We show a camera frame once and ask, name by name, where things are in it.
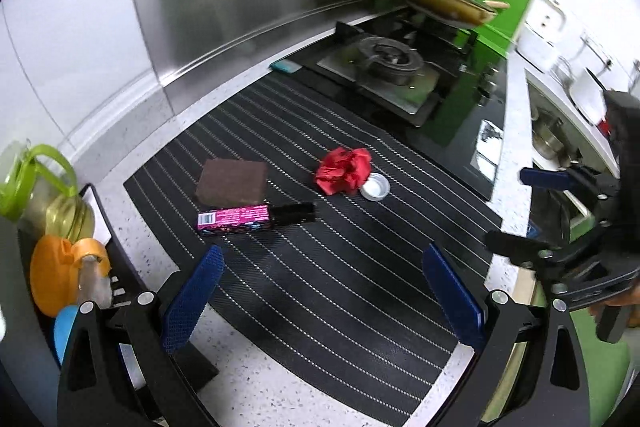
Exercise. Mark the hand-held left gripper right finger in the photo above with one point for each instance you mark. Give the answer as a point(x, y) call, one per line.
point(452, 297)

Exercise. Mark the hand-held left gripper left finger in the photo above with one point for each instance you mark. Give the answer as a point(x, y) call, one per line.
point(195, 302)

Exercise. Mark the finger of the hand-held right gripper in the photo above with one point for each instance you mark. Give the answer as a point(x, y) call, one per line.
point(542, 179)
point(517, 249)

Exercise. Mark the person's right hand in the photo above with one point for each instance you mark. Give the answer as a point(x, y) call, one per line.
point(632, 304)

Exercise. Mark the steel pot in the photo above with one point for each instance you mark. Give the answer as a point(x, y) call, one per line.
point(547, 139)

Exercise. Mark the pink box with black insert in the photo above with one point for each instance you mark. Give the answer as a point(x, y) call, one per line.
point(235, 218)

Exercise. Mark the white lidded container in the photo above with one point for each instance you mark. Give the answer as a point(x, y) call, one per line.
point(542, 32)
point(587, 94)

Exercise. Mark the black glass gas stove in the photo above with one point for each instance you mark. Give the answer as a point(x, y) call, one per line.
point(465, 107)

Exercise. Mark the stove knob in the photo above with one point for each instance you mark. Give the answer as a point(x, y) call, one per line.
point(492, 72)
point(486, 89)

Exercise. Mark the brown sponge block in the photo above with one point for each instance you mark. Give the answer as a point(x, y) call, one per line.
point(232, 182)

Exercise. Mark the black striped mat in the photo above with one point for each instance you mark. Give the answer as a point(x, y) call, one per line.
point(325, 297)

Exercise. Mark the white bottle cap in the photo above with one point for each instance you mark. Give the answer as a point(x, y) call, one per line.
point(375, 187)

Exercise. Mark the orange plastic cup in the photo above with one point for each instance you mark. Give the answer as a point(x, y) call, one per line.
point(55, 272)

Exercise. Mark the red crumpled cloth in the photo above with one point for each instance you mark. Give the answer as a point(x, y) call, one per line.
point(342, 169)

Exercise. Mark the gas burner with pan support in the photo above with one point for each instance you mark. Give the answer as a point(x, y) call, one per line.
point(387, 57)

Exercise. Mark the small blue box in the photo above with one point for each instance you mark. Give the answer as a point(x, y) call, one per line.
point(284, 67)

